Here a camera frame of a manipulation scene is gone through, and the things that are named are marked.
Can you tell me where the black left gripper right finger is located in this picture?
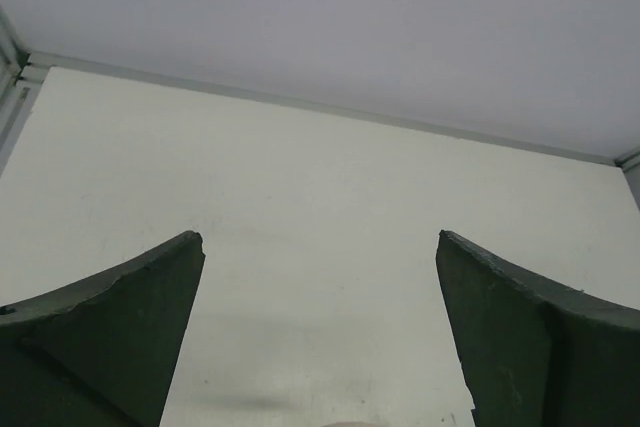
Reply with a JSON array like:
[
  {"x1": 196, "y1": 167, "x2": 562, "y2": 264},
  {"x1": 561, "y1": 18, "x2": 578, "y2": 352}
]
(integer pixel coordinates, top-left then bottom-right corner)
[{"x1": 436, "y1": 231, "x2": 639, "y2": 426}]

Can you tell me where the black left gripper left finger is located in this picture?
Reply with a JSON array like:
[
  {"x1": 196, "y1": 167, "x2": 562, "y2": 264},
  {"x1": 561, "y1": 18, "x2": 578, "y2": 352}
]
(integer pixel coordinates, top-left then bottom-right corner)
[{"x1": 1, "y1": 231, "x2": 205, "y2": 426}]

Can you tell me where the aluminium enclosure frame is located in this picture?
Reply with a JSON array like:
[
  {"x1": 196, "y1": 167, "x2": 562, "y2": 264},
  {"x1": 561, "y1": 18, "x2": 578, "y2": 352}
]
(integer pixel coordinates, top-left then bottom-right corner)
[{"x1": 0, "y1": 5, "x2": 640, "y2": 168}]

